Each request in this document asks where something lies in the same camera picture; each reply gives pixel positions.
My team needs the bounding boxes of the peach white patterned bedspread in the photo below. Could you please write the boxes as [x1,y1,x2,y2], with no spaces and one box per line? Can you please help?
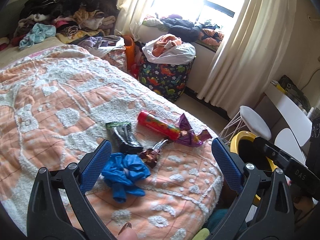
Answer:
[1,45,223,239]

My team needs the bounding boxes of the clothes on window sill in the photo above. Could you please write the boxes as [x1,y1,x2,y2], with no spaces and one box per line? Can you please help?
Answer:
[143,16,225,50]

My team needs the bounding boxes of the right hand painted nails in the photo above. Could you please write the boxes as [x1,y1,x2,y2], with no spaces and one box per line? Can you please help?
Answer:
[294,198,315,223]

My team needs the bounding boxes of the dinosaur print laundry basket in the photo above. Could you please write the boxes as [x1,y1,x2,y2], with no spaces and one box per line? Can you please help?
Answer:
[138,55,195,102]

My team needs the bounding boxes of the white plastic bag of clothes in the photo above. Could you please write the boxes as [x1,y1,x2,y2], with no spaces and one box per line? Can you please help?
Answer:
[142,34,196,65]

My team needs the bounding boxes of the light blue garment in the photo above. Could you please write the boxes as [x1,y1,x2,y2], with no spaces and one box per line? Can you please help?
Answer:
[19,23,56,50]

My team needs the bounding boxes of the red cylindrical snack tube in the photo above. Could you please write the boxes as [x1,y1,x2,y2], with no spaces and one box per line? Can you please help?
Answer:
[137,111,180,141]

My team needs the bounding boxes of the pile of clothes on bed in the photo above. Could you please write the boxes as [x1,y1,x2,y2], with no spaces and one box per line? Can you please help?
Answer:
[13,0,119,38]

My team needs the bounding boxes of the cream curtain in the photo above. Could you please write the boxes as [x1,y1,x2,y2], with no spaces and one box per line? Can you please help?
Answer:
[114,0,153,41]
[197,0,297,118]

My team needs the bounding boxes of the blue glove bundle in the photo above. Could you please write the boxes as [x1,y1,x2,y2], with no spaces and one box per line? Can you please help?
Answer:
[101,153,151,203]

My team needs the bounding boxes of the black green snack packet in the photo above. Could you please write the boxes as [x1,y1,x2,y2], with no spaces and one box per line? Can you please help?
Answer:
[106,121,143,154]

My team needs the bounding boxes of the cream curtain left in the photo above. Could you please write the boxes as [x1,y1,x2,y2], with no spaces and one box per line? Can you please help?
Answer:
[114,0,153,41]

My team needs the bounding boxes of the white stool wire legs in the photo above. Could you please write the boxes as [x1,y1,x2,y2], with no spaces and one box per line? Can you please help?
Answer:
[219,106,272,144]

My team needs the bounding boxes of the cream curtain right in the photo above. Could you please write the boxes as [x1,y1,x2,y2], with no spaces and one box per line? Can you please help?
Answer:
[197,0,297,118]

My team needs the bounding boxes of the brown candy wrapper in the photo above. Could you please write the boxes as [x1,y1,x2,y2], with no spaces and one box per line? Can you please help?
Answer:
[138,138,169,168]

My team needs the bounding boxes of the white curved dresser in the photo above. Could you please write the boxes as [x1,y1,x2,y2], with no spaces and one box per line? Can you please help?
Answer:
[255,83,312,164]

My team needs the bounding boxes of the teal trousers knee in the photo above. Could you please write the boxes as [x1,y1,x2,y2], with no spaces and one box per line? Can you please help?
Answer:
[204,209,249,239]

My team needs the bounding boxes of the purple foil snack wrapper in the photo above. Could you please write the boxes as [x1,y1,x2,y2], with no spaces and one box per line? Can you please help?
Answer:
[175,114,212,147]

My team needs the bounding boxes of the yellow rimmed black trash bin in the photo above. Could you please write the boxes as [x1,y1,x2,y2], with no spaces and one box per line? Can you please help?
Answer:
[227,131,277,208]

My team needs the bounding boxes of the floral fabric bag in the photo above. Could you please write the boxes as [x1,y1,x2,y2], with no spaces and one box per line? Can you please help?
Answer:
[102,49,127,73]

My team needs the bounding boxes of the orange bag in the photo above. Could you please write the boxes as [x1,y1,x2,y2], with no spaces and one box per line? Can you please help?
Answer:
[123,35,140,75]

